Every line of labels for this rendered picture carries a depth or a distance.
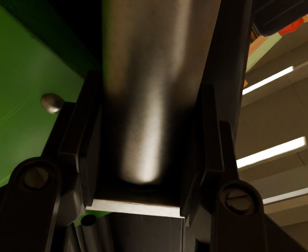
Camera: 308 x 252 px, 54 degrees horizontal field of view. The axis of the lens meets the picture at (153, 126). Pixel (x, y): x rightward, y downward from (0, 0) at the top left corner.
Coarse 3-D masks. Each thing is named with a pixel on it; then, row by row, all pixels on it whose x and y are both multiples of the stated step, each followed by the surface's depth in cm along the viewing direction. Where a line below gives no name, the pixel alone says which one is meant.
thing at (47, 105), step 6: (42, 96) 13; (48, 96) 13; (54, 96) 13; (60, 96) 13; (42, 102) 13; (48, 102) 13; (54, 102) 13; (60, 102) 13; (48, 108) 13; (54, 108) 13; (60, 108) 13
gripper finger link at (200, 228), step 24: (192, 120) 10; (216, 120) 9; (192, 144) 9; (216, 144) 9; (192, 168) 9; (216, 168) 8; (192, 192) 9; (192, 216) 9; (264, 216) 8; (288, 240) 8
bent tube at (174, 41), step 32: (128, 0) 6; (160, 0) 6; (192, 0) 6; (128, 32) 7; (160, 32) 7; (192, 32) 7; (128, 64) 8; (160, 64) 7; (192, 64) 8; (128, 96) 8; (160, 96) 8; (192, 96) 9; (128, 128) 9; (160, 128) 9; (128, 160) 10; (160, 160) 10; (96, 192) 11; (128, 192) 11; (160, 192) 11
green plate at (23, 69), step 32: (0, 0) 10; (32, 0) 14; (0, 32) 11; (32, 32) 11; (64, 32) 14; (0, 64) 12; (32, 64) 12; (64, 64) 12; (96, 64) 15; (0, 96) 13; (32, 96) 13; (64, 96) 13; (0, 128) 15; (32, 128) 14; (0, 160) 16
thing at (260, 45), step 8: (304, 16) 310; (296, 24) 311; (256, 32) 282; (280, 32) 326; (256, 40) 282; (264, 40) 291; (272, 40) 302; (256, 48) 288; (264, 48) 299; (248, 56) 285; (256, 56) 296; (248, 64) 293
